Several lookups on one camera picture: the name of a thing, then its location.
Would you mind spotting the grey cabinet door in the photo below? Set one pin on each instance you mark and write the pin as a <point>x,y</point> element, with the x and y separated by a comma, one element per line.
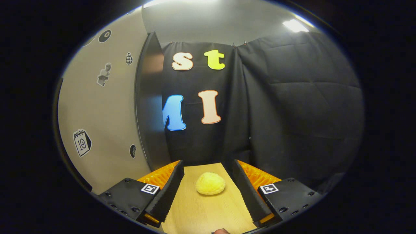
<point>110,107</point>

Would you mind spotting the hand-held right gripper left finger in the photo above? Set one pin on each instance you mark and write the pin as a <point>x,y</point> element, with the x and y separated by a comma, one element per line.
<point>167,190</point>

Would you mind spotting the black backdrop cloth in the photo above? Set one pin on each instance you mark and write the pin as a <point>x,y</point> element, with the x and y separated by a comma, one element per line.
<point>292,113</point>

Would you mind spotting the yellow round sponge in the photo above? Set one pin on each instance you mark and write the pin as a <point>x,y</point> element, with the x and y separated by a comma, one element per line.
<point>210,183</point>

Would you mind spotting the large ceiling light panel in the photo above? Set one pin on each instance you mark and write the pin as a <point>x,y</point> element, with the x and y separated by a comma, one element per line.
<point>178,2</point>

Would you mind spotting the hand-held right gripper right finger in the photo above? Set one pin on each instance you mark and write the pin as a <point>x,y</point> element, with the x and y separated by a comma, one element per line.
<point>247,191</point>

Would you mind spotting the dark grey cabinet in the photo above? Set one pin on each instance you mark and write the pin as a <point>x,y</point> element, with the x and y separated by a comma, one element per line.
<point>152,113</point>

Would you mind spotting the narrow ceiling light strip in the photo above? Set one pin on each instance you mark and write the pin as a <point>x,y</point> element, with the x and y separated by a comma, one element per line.
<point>295,25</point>

